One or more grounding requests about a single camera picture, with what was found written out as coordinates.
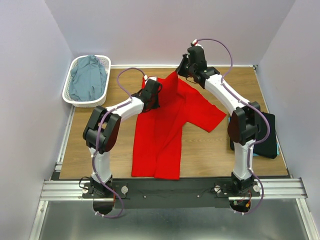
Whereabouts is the red t shirt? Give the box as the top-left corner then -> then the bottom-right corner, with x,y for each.
131,72 -> 226,180

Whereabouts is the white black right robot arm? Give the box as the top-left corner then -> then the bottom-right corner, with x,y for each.
176,43 -> 268,196

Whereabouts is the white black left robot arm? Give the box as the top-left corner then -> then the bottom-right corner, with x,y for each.
82,77 -> 163,198

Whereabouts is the white table edge strip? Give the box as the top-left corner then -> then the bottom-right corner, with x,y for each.
111,64 -> 257,69

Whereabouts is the grey-blue t shirt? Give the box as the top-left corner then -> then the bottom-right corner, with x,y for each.
69,55 -> 107,102

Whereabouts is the white plastic laundry basket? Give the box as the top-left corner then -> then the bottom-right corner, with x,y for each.
62,55 -> 111,108

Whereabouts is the folded teal t shirt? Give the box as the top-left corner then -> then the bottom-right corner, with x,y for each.
229,114 -> 280,159

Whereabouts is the folded black t shirt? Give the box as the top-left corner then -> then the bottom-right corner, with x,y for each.
229,111 -> 278,160

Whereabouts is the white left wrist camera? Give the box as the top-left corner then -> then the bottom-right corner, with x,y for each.
142,75 -> 158,83

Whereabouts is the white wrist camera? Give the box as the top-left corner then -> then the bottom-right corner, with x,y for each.
142,75 -> 158,83
190,39 -> 203,48

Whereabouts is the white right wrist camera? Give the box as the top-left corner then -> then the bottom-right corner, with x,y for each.
190,39 -> 203,48

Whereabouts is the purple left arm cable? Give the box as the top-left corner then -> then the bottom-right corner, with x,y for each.
91,67 -> 150,219

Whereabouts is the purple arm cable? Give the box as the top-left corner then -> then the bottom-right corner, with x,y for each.
191,37 -> 272,216
91,67 -> 150,219

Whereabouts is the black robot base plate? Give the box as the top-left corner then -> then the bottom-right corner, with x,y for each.
81,177 -> 260,209

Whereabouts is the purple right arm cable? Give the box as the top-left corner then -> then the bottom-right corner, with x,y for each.
191,37 -> 272,216

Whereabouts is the aluminium frame rail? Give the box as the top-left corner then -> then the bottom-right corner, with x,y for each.
30,177 -> 311,240

